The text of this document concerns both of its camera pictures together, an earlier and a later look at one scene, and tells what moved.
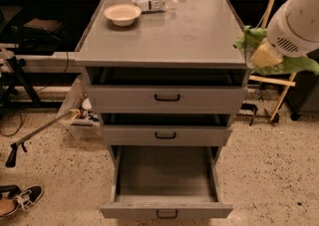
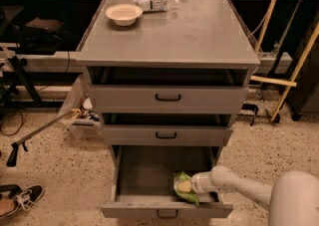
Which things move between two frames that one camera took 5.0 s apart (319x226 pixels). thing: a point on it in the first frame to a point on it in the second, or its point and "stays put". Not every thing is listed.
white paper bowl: [123, 14] stays put
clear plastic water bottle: [154, 3] stays put
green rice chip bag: [249, 39] to [179, 177]
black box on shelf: [47, 26] stays put
